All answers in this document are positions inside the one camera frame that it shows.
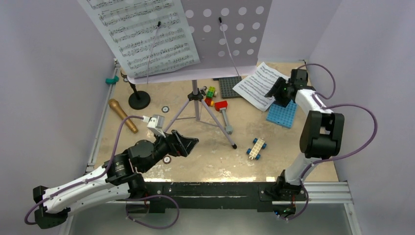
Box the dark grey lego baseplate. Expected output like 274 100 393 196
218 76 242 99

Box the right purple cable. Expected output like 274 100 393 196
297 63 379 182

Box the black microphone stand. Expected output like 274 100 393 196
120 68 151 110

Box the teal clamp on rail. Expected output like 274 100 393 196
105 75 119 85

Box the white blue lego car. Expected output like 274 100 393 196
247 138 267 160

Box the red yellow lego piece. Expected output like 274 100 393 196
205 97 214 107

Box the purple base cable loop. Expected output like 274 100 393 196
125 194 181 229

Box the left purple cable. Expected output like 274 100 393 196
24 115 145 225

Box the aluminium frame rail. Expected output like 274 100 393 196
85 58 124 174

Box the lavender tripod music stand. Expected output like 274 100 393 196
126 0 274 150

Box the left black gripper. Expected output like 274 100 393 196
141 127 198 172

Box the green yellow lego brick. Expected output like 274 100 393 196
206 86 217 98

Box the gold microphone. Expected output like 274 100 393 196
108 98 138 134

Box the light blue lego baseplate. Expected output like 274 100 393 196
266 101 298 129

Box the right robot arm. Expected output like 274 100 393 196
266 69 345 199

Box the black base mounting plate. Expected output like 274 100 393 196
129 182 306 213

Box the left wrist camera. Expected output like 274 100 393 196
143 115 165 137

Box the red and grey lego hammer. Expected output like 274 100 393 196
214 100 233 135

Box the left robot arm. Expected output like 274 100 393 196
31 130 199 229

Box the sheet music page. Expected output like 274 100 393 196
79 0 200 78
232 62 289 112

